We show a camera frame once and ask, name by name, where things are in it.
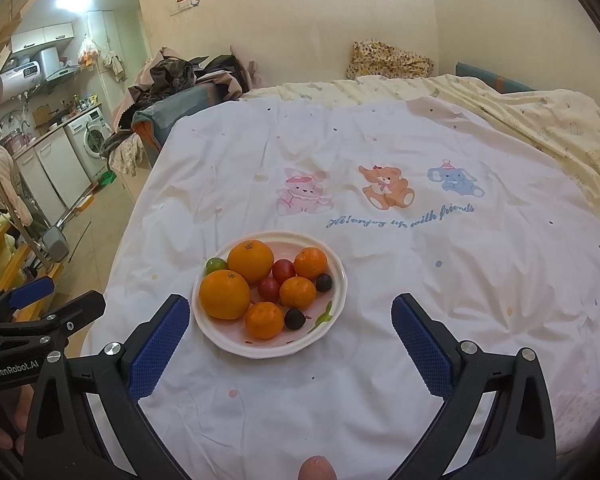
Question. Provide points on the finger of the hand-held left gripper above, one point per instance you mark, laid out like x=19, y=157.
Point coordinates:
x=80, y=310
x=30, y=292

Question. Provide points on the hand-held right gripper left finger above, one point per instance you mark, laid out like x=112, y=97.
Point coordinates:
x=160, y=345

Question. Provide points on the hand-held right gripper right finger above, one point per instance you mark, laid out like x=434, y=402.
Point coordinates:
x=422, y=345

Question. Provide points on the large orange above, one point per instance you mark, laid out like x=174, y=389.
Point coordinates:
x=250, y=260
x=225, y=294

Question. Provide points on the green lime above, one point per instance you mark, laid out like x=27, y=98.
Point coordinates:
x=215, y=266

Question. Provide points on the small mandarin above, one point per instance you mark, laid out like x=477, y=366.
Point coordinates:
x=310, y=263
x=264, y=320
x=297, y=292

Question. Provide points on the pink strawberry-shaped ceramic plate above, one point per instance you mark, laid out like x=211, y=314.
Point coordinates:
x=311, y=332

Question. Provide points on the dark purple plum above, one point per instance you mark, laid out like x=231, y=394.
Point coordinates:
x=323, y=282

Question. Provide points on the red tomato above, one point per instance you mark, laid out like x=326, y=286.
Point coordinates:
x=268, y=288
x=283, y=270

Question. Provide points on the dark grape front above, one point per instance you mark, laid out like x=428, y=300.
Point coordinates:
x=294, y=319

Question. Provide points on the person's left hand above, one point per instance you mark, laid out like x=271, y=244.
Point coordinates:
x=24, y=410

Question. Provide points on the person's right hand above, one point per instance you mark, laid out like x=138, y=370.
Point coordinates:
x=317, y=469

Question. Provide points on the yellow wooden chair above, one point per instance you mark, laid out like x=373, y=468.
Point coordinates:
x=0, y=255

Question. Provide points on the grey dustpan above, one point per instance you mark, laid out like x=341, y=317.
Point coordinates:
x=56, y=242

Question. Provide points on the white kitchen cabinet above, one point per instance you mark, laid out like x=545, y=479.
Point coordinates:
x=50, y=175

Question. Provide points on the pink coat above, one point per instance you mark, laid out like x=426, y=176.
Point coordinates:
x=0, y=175

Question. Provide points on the green dustpan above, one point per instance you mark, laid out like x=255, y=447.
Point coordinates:
x=108, y=177

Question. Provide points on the white washing machine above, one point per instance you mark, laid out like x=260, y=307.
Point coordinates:
x=90, y=140

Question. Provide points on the pink patterned pillow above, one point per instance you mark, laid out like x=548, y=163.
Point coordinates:
x=580, y=420

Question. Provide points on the white water heater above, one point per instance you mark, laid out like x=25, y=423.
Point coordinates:
x=15, y=82

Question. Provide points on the white printed blanket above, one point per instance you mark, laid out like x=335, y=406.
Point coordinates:
x=380, y=135

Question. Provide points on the grey orange folded quilt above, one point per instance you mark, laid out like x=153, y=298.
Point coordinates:
x=180, y=105

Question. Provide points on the silver range hood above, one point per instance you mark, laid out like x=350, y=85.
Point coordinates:
x=47, y=62

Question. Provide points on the hanging beige cloth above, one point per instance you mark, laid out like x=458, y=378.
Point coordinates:
x=115, y=66

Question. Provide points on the hanging plastic bag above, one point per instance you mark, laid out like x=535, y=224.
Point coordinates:
x=88, y=52

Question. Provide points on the pile of clothes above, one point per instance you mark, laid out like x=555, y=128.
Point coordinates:
x=175, y=72

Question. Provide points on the teal cushion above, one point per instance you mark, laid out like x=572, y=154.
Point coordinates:
x=495, y=80

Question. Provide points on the floral pillow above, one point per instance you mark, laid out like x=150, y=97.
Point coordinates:
x=390, y=60

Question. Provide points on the white wall cabinets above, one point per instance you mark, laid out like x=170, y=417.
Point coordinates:
x=42, y=37

